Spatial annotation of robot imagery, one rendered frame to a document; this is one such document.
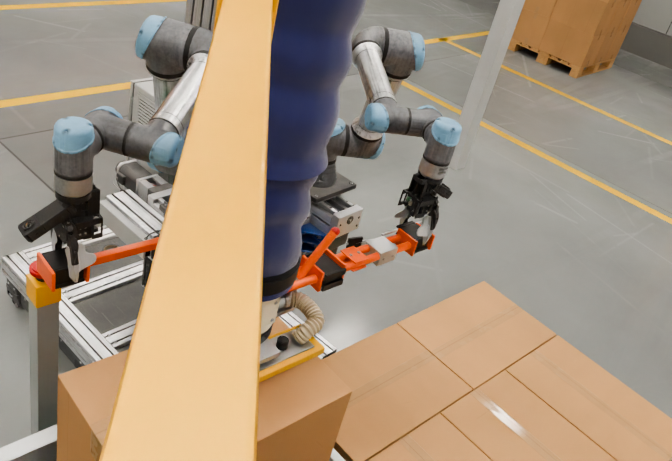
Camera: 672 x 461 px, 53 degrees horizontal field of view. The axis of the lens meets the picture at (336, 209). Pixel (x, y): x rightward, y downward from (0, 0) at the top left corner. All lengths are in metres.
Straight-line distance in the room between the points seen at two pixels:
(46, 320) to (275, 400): 0.67
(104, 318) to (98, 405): 1.33
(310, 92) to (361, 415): 1.36
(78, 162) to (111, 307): 1.66
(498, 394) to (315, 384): 0.98
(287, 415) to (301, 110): 0.80
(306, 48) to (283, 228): 0.38
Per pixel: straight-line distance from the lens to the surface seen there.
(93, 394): 1.70
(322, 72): 1.18
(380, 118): 1.77
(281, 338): 1.60
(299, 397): 1.74
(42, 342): 2.03
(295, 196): 1.31
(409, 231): 1.91
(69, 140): 1.40
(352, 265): 1.73
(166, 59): 1.78
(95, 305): 3.04
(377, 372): 2.46
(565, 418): 2.66
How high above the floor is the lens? 2.21
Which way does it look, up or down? 31 degrees down
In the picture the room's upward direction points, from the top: 15 degrees clockwise
